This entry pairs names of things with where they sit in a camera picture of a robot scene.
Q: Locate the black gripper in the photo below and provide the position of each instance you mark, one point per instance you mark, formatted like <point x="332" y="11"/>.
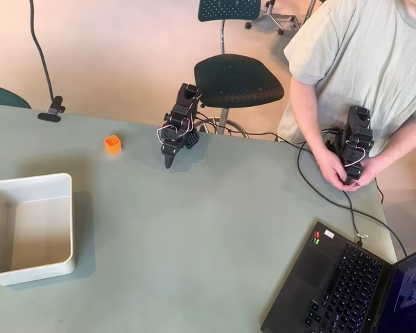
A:
<point x="169" y="155"/>

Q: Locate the orange cube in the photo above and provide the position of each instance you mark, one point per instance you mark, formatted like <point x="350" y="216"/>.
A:
<point x="112" y="145"/>

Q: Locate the black leader arm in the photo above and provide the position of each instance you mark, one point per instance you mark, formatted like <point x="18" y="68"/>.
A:
<point x="358" y="121"/>

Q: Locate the person's right forearm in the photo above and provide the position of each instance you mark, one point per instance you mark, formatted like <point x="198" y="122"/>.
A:
<point x="306" y="118"/>

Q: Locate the person's left forearm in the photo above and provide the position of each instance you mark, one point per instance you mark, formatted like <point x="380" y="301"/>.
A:
<point x="402" y="145"/>

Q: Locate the black follower robot arm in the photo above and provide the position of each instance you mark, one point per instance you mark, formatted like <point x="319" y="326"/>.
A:
<point x="187" y="100"/>

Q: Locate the white rectangular bin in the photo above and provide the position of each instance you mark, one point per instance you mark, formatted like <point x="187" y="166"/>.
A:
<point x="38" y="236"/>

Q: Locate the person's right hand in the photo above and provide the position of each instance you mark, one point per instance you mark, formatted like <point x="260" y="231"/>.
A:
<point x="331" y="170"/>

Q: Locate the person's left hand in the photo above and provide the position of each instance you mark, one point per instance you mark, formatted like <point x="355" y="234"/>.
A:
<point x="369" y="171"/>

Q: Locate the dark teal perforated chair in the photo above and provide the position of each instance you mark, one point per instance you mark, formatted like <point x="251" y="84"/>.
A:
<point x="3" y="97"/>
<point x="235" y="79"/>

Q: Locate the wheeled office chair base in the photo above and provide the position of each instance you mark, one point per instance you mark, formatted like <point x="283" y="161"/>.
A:
<point x="270" y="15"/>

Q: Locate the black laptop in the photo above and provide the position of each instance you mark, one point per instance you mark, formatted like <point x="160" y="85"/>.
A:
<point x="333" y="277"/>

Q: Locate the person in pale green shirt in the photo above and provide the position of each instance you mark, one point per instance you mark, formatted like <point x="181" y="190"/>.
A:
<point x="360" y="52"/>

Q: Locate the black gooseneck camera holder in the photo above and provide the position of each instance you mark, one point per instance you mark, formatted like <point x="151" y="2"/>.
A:
<point x="52" y="112"/>

